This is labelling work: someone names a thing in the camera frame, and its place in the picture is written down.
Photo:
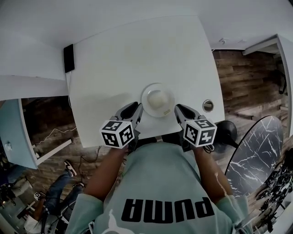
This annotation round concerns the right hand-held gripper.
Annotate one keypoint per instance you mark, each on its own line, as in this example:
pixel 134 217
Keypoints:
pixel 201 132

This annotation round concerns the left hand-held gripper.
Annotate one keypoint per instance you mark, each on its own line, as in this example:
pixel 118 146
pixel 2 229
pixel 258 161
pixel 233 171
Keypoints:
pixel 110 134

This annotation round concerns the white round plate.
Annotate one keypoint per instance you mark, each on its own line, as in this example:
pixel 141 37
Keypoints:
pixel 169 109

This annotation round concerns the person's left forearm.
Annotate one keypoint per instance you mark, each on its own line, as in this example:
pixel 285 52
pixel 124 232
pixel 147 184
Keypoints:
pixel 107 173

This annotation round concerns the person's right forearm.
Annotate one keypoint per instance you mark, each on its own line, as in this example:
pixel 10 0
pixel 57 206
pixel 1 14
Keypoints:
pixel 210 173

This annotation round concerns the round black marble table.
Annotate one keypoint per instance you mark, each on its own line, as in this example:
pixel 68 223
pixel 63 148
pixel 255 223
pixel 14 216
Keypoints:
pixel 256 155

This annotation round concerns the round metal desk grommet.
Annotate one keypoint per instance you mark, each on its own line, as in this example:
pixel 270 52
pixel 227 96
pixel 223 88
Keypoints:
pixel 208 105

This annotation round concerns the person's right leg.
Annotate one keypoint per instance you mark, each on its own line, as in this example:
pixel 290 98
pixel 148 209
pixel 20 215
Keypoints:
pixel 171 138

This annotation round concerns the white desk with grommet hole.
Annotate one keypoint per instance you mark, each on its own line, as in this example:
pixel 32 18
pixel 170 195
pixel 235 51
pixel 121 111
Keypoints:
pixel 126 68

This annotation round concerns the person's green t-shirt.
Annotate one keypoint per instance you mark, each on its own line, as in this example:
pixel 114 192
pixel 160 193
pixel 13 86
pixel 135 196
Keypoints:
pixel 160 178

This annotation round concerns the black office chair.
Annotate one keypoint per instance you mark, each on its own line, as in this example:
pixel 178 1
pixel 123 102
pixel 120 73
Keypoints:
pixel 283 80

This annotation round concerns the pile of black equipment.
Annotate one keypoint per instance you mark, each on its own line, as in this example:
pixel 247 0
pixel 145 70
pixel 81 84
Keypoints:
pixel 277 182

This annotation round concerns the light blue desk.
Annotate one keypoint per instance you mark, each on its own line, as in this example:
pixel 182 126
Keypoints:
pixel 13 123

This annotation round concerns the black wall box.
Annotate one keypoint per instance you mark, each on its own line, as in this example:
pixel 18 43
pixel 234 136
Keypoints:
pixel 69 58

